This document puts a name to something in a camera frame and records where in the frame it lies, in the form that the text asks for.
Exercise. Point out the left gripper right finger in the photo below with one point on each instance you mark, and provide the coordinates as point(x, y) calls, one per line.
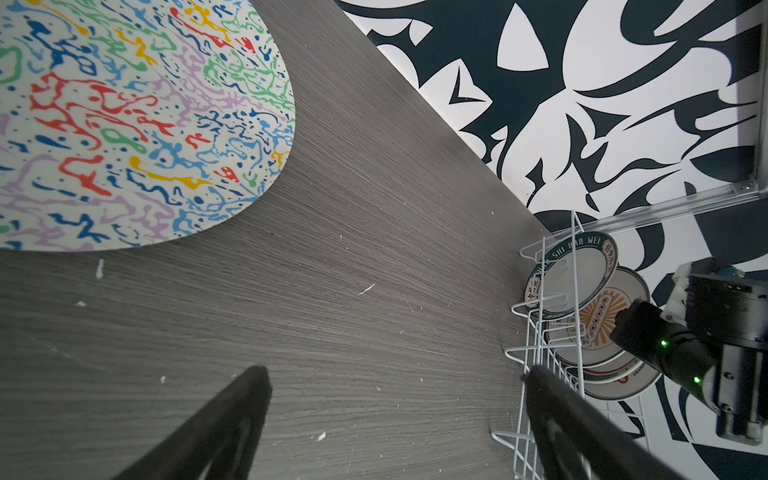
point(568, 431)

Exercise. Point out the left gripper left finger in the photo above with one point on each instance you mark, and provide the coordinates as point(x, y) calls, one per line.
point(219, 441)

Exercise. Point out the orange sunburst pattern plate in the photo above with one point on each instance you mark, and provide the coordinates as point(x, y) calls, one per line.
point(598, 320)

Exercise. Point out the green rimmed white plate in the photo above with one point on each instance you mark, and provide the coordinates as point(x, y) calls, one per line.
point(570, 275)

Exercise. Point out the colourful squiggle pattern plate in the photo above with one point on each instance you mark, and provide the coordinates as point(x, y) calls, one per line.
point(131, 123)

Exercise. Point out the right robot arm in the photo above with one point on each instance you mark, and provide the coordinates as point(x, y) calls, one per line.
point(711, 339)

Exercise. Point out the white wire dish rack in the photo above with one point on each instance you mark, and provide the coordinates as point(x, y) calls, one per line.
point(627, 414)

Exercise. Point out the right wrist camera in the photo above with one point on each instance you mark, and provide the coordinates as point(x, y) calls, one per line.
point(674, 311)

